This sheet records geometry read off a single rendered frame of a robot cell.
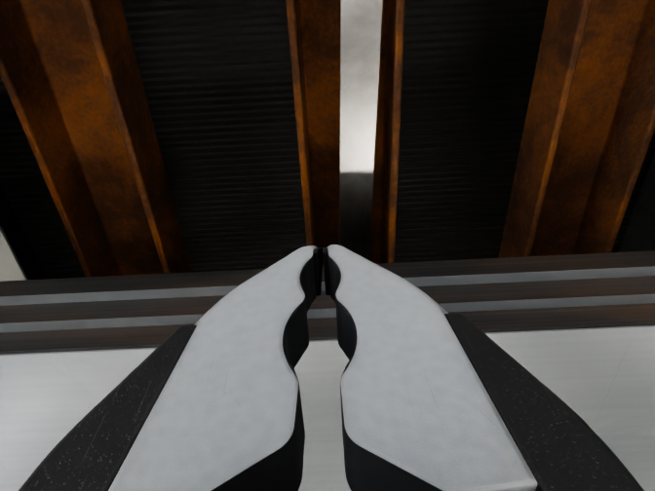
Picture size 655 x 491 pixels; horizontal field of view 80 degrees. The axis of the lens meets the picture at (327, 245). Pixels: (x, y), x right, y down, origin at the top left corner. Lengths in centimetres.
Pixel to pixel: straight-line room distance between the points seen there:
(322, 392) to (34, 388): 17
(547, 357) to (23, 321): 31
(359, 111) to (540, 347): 20
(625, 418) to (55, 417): 37
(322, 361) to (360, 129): 18
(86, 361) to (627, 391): 32
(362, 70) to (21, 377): 29
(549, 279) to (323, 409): 16
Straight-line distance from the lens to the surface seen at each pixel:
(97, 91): 40
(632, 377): 31
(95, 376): 28
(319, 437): 29
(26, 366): 29
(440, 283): 26
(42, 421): 33
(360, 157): 32
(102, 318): 27
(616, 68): 43
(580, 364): 28
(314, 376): 25
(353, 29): 31
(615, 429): 35
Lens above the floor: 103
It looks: 60 degrees down
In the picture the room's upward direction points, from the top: 179 degrees clockwise
